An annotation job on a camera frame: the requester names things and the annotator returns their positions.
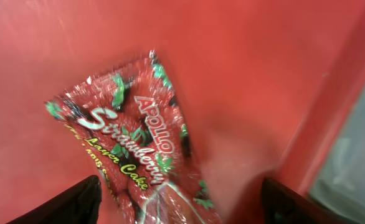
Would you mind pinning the red snack wrapper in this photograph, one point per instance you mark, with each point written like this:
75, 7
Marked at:
129, 122

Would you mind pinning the clear plastic bin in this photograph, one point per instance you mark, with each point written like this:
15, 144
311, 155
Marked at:
339, 187

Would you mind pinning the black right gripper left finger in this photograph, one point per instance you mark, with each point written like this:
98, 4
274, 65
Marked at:
77, 205

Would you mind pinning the red plastic tray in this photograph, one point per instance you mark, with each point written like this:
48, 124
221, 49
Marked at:
265, 87

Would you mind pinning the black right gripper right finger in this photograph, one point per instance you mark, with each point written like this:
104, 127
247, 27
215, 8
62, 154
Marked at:
283, 205

